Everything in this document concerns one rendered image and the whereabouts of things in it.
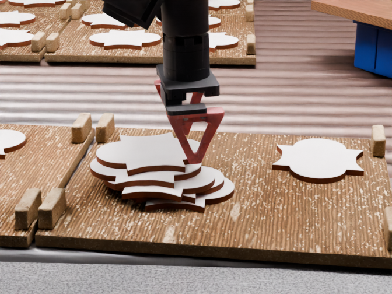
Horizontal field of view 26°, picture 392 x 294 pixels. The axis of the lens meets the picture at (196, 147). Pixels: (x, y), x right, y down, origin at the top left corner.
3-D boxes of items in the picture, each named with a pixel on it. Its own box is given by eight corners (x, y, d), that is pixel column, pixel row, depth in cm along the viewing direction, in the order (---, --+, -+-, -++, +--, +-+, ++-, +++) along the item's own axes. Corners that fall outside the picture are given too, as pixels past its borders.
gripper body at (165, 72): (167, 104, 101) (164, 44, 98) (156, 78, 110) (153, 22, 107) (220, 100, 102) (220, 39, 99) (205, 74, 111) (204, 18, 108)
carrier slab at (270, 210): (403, 270, 91) (405, 258, 91) (35, 247, 96) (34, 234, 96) (381, 149, 124) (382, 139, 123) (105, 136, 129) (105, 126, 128)
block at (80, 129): (83, 144, 121) (82, 126, 120) (70, 143, 121) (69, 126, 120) (93, 129, 127) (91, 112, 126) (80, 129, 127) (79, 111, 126)
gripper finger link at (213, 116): (170, 173, 102) (167, 100, 98) (162, 150, 108) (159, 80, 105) (226, 168, 103) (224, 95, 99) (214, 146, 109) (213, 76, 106)
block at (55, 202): (53, 231, 97) (51, 209, 96) (37, 230, 97) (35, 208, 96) (67, 207, 102) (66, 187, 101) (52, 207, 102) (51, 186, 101)
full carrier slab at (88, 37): (255, 65, 163) (256, 43, 162) (44, 62, 165) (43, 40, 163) (253, 21, 196) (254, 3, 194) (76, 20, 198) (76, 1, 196)
